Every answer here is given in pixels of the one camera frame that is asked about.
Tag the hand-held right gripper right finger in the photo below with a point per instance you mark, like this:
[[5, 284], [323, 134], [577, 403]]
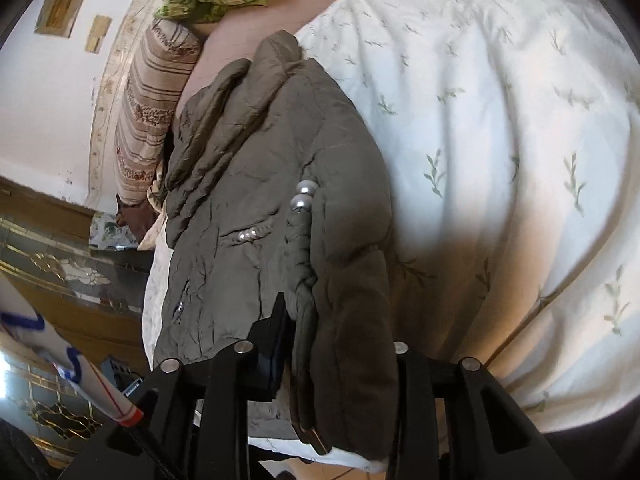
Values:
[[420, 410]]

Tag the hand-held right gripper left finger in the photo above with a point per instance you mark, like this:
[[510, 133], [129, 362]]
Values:
[[270, 360]]

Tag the olive hooded puffer jacket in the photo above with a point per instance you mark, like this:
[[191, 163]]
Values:
[[240, 185]]

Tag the wooden stained glass cabinet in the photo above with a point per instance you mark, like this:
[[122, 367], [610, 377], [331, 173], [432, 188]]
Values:
[[50, 260]]

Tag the leaf printed cloth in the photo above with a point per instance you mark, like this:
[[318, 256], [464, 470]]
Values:
[[107, 232]]

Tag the dark brown cloth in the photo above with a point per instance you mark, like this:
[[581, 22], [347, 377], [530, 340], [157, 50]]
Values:
[[132, 217]]

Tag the cream cloth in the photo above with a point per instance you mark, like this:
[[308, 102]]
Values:
[[157, 210]]

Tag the small striped floral pillow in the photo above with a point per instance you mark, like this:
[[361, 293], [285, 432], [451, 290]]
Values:
[[145, 110]]

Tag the white leaf-print quilt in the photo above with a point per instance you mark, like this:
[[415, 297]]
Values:
[[475, 110]]

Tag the pink bed sheet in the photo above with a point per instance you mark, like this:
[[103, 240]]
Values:
[[230, 45]]

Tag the large yellow wall plaque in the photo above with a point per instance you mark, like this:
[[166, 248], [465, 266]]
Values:
[[65, 2]]

